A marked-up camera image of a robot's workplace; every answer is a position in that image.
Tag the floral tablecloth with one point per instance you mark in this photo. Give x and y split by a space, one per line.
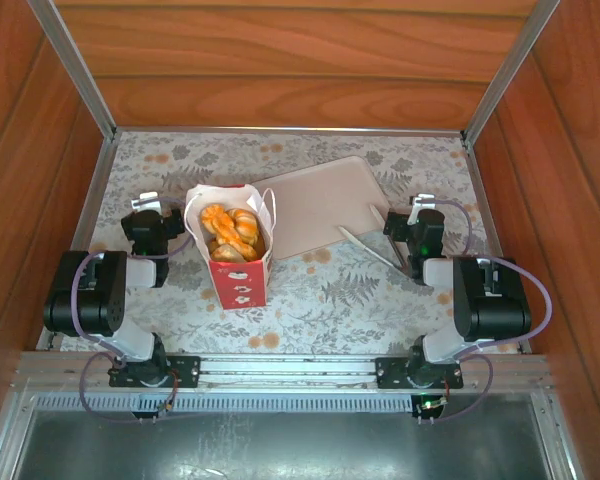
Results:
300 310

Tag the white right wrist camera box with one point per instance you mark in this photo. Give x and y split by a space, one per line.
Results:
424 202

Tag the triangular fake puff pastry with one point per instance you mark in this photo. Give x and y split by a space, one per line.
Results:
227 252

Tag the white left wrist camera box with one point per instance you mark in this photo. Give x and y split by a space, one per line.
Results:
147 200

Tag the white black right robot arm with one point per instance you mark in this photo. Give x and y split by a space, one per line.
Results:
495 300

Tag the small connector board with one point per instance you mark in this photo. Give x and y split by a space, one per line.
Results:
430 404
166 407

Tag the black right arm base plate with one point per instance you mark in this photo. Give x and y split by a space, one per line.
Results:
390 372

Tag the aluminium table edge bar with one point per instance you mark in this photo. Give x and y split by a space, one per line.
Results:
91 200
290 130
485 200

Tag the grey metal sheet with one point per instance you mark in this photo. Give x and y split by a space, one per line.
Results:
280 450

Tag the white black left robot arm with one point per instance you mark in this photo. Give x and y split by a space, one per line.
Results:
87 295

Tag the twisted orange fake bread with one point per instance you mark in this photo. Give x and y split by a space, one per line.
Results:
217 220

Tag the red white paper bag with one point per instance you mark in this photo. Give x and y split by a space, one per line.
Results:
240 285

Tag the aluminium frame post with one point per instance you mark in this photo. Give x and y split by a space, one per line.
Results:
79 75
504 75

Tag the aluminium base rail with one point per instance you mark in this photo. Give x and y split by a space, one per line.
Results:
290 370

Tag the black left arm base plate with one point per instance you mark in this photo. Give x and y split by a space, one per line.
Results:
185 372

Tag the striped shell fake bread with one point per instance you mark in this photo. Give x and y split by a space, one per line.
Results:
250 252

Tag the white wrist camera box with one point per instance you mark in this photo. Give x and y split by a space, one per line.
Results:
147 200
424 202

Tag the pale pink plastic tray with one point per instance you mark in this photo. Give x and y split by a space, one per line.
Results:
320 210

